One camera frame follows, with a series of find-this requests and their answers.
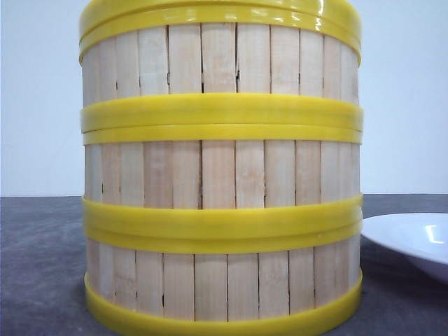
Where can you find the three-bun bamboo steamer basket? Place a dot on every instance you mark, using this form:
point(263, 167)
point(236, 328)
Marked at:
point(221, 189)

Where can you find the single-bun bamboo steamer basket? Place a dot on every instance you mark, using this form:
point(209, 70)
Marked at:
point(220, 81)

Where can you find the woven bamboo steamer lid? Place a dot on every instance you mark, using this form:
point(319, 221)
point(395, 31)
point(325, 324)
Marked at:
point(103, 19)

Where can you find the bottom bamboo steamer basket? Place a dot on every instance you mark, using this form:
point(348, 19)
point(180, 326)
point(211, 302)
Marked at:
point(307, 291)

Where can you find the white ceramic plate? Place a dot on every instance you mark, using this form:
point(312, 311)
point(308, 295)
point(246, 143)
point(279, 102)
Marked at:
point(421, 237)

